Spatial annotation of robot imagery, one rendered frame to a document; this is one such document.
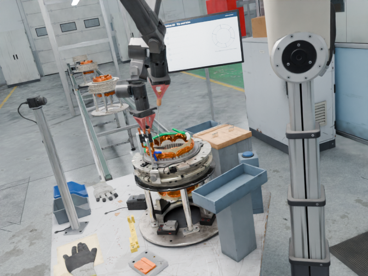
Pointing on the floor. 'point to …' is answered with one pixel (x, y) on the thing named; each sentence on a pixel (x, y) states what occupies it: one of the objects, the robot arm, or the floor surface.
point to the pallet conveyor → (102, 168)
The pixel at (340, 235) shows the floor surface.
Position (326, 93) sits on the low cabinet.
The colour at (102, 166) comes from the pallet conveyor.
